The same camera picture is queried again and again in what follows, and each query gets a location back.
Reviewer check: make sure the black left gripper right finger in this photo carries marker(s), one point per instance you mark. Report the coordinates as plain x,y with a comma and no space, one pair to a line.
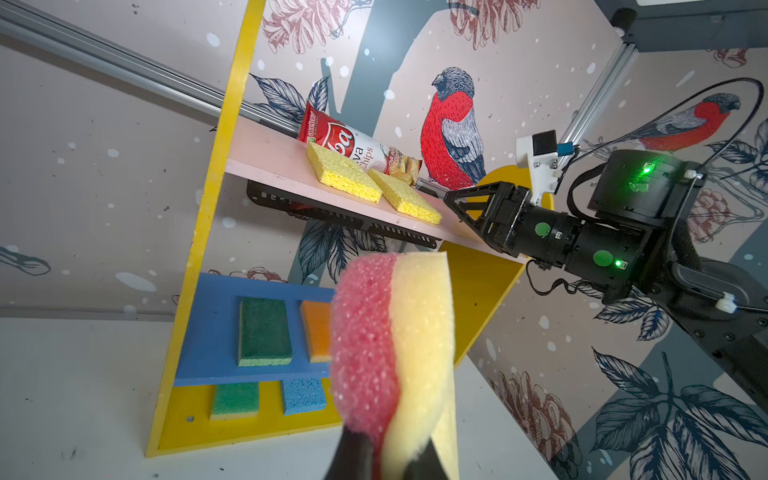
427,466

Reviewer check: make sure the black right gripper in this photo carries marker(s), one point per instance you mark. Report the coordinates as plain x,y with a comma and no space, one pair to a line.
636,236

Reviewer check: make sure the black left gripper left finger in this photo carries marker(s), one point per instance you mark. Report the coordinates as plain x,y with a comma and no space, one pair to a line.
353,458

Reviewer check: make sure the red cassava chips bag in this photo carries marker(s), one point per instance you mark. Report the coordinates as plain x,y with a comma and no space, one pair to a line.
318,127

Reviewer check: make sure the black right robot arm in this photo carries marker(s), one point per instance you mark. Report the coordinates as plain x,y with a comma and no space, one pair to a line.
724,309

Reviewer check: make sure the pale yellow sponge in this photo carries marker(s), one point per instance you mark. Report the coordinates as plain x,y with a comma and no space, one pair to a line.
316,318

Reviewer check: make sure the light green sponge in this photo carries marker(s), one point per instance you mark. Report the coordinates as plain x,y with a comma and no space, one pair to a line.
235,401

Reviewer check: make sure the dark green sponge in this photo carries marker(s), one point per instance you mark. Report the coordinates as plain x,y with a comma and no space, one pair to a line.
263,335

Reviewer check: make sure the blue sponge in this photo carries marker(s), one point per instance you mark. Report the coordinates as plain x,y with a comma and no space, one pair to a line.
302,395

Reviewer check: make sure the yellow smiley face sponge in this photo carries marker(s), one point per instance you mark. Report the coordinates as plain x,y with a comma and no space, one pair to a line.
392,358

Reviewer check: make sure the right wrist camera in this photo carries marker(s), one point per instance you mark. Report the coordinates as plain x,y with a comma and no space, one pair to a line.
544,158

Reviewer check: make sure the yellow shelf with coloured boards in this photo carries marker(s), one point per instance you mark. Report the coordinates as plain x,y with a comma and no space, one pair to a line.
181,421

